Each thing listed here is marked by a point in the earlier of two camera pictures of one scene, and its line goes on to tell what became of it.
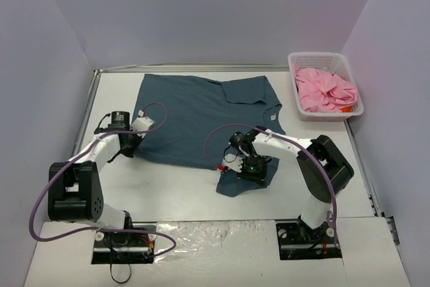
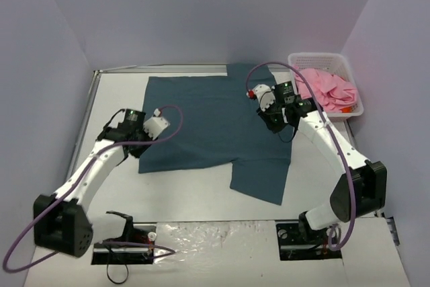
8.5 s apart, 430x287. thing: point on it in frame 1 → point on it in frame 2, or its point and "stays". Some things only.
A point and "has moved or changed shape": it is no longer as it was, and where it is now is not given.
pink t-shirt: x=320 y=91 stays
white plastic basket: x=332 y=62 stays
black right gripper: x=252 y=177 → x=269 y=117
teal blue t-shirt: x=195 y=119 has moved or changed shape
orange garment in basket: x=347 y=109 stays
